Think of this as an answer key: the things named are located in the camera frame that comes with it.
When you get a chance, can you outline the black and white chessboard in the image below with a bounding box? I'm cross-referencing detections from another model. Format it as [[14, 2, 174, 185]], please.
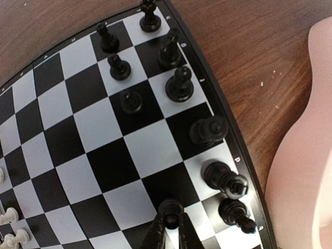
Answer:
[[1, 1, 276, 248]]

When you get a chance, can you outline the pink double pet bowl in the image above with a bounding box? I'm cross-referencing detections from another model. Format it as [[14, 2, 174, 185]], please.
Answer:
[[265, 18, 331, 248]]

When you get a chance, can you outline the white knight piece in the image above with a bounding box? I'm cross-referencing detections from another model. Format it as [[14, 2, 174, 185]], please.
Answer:
[[0, 207, 19, 226]]

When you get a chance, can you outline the black rook corner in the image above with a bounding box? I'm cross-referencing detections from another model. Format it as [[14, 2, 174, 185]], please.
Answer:
[[140, 0, 161, 33]]

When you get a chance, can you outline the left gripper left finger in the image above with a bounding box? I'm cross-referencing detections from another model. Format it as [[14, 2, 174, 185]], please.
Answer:
[[140, 212, 165, 249]]

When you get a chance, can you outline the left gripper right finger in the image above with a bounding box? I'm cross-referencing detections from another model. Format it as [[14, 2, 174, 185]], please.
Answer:
[[178, 213, 204, 249]]

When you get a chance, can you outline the black bishop chess piece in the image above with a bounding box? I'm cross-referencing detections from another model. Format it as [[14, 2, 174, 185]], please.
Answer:
[[165, 66, 194, 103]]

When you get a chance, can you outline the black knight chess piece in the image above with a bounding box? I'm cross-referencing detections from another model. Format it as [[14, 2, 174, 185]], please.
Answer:
[[157, 27, 181, 70]]

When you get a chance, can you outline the black king chess piece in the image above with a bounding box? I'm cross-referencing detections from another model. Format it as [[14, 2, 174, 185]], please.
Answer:
[[202, 161, 249, 200]]

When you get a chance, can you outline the black pawn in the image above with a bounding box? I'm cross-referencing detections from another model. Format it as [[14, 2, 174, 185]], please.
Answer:
[[107, 53, 131, 80], [158, 199, 184, 230]]

